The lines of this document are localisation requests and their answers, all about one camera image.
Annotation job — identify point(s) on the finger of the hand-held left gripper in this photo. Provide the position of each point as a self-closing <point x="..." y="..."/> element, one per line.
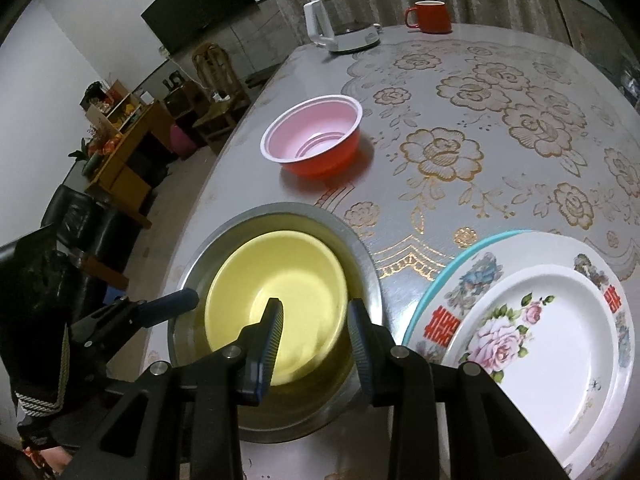
<point x="170" y="304"/>

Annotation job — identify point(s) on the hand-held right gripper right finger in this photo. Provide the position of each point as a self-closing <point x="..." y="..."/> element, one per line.
<point x="361" y="355"/>

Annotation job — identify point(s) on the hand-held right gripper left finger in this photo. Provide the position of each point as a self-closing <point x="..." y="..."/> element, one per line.
<point x="265" y="355"/>

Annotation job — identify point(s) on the stainless steel basin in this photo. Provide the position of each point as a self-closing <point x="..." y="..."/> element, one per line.
<point x="320" y="410"/>

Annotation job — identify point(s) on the yellow bowl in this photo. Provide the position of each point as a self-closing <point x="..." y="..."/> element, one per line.
<point x="280" y="270"/>

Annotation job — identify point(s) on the large white dragon print plate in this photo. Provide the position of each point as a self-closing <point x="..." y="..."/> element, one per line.
<point x="460" y="305"/>

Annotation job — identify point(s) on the white floral plate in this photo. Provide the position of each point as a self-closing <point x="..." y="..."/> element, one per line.
<point x="550" y="360"/>

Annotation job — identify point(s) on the black sofa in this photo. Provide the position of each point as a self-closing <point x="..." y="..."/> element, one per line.
<point x="75" y="220"/>

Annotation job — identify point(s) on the wooden shelf cabinet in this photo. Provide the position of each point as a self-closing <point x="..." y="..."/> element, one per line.
<point x="125" y="170"/>

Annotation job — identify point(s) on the pink plastic bucket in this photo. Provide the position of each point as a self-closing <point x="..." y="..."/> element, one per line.
<point x="182" y="141"/>

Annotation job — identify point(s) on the small black appliance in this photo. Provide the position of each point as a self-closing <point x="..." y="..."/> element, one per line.
<point x="173" y="81"/>

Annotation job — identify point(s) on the red plastic bowl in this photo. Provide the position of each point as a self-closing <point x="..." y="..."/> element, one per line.
<point x="310" y="130"/>

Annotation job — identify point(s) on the lace floral table mat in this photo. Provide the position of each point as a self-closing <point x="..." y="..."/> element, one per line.
<point x="450" y="150"/>

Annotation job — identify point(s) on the wooden chair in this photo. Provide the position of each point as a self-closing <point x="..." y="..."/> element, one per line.
<point x="220" y="75"/>

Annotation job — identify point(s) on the black television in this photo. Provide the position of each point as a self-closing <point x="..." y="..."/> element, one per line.
<point x="210" y="5"/>

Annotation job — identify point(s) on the white electric kettle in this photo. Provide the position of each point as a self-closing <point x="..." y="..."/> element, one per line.
<point x="345" y="25"/>

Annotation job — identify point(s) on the red mug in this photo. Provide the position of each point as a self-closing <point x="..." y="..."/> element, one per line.
<point x="432" y="17"/>

